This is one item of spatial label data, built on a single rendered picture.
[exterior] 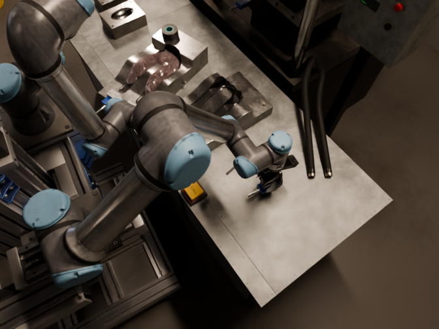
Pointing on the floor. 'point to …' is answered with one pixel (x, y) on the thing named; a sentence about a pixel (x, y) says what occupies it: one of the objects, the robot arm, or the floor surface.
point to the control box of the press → (379, 40)
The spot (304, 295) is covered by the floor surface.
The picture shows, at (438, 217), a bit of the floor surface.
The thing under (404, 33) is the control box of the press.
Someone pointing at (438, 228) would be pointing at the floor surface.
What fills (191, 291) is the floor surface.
